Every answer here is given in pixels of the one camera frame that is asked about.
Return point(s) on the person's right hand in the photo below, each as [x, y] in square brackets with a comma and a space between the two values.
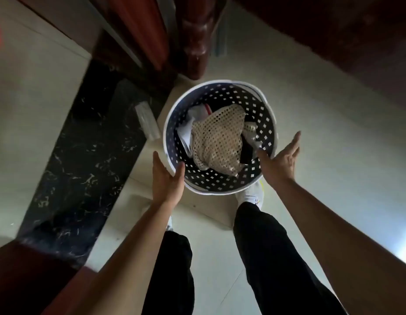
[281, 167]

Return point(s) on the person's left hand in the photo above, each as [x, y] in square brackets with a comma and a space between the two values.
[165, 186]

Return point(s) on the dark red wooden post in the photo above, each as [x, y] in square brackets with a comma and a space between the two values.
[201, 36]

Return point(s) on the dark wooden furniture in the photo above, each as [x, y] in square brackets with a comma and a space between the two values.
[337, 39]

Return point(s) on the black garment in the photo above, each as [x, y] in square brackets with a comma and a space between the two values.
[247, 150]

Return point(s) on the person's right thumb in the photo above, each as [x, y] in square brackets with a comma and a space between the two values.
[264, 159]

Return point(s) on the white plastic strip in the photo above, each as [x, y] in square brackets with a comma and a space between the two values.
[148, 120]

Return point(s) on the red-brown wooden door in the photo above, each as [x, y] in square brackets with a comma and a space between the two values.
[35, 282]

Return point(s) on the white right shoe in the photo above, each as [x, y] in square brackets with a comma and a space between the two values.
[249, 195]

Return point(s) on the white left shoe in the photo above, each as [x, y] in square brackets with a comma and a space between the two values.
[169, 224]

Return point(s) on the beige mesh garment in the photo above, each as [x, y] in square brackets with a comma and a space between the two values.
[217, 141]

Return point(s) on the white shoe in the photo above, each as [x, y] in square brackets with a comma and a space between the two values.
[169, 224]
[249, 195]

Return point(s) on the black trousers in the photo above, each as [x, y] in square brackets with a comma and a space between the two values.
[265, 252]

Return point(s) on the person's left forearm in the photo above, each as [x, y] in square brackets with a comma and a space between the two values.
[124, 259]

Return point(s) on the person's right forearm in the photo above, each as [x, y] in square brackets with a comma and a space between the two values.
[337, 246]

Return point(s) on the white perforated laundry basket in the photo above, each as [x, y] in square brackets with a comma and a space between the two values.
[222, 185]

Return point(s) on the person's left thumb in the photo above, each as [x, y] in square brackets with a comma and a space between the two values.
[180, 173]

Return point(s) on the white garment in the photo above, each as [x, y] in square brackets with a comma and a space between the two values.
[190, 124]

